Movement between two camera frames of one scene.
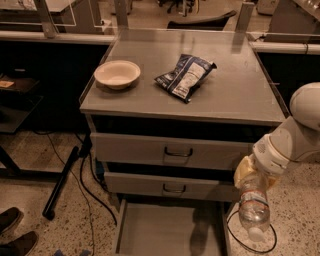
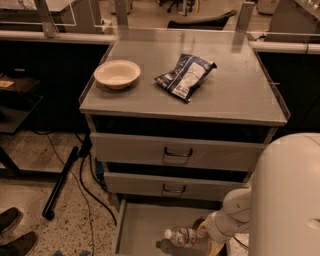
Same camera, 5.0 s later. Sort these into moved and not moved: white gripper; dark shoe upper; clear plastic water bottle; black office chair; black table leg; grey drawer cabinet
Moved: clear plastic water bottle; white gripper
Not moved: black office chair; grey drawer cabinet; dark shoe upper; black table leg
